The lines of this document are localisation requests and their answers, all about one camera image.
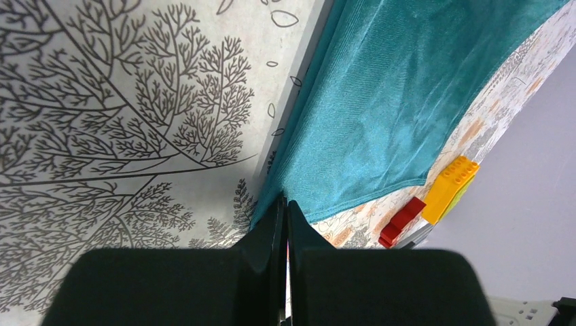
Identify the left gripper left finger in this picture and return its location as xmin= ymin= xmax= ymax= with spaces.
xmin=42 ymin=197 xmax=287 ymax=325

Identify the teal cloth napkin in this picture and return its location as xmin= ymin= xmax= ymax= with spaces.
xmin=253 ymin=1 xmax=564 ymax=223

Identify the floral patterned table mat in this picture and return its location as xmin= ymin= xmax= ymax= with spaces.
xmin=1 ymin=1 xmax=331 ymax=325

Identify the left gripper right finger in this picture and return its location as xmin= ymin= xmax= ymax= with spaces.
xmin=287 ymin=201 xmax=495 ymax=325

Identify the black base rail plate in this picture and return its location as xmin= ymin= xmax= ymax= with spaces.
xmin=548 ymin=297 xmax=576 ymax=326

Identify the red owl toy block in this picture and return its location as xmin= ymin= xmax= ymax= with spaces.
xmin=378 ymin=197 xmax=426 ymax=249

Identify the yellow green toy brick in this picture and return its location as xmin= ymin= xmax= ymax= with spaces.
xmin=422 ymin=156 xmax=480 ymax=225

